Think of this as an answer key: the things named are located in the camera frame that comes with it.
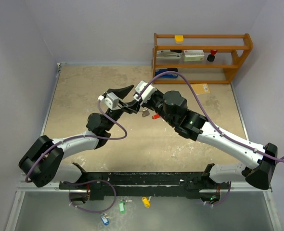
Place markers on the yellow tape measure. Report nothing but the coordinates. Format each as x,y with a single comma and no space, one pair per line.
178,39

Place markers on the yellow tag key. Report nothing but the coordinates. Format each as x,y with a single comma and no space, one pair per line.
146,201

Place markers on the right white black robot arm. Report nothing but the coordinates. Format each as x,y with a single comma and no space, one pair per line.
256,161

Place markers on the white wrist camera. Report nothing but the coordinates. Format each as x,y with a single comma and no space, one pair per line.
110,100
143,93

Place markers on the green tag key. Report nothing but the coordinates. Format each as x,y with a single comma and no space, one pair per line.
122,205

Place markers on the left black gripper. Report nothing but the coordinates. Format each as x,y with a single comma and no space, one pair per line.
130,107

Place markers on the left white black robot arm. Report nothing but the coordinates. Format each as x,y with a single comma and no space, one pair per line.
41,163

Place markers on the white green box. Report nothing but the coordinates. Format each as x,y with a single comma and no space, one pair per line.
193,55

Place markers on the red black stamp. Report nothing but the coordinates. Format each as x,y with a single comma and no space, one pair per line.
211,56

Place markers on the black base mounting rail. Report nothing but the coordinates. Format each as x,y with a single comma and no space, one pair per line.
191,185

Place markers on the wooden shelf rack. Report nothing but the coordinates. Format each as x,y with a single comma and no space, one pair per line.
225,52

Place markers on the blue black stapler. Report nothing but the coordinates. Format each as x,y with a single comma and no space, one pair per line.
172,76

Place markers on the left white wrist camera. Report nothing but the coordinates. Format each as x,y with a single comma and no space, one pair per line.
110,100

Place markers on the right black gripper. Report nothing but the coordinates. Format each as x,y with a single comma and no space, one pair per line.
147,104

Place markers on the blue tag key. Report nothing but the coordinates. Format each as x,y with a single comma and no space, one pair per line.
106,219

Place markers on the grey black stapler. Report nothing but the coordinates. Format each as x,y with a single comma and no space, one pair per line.
169,54

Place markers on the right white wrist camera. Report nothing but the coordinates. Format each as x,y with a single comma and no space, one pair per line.
143,93

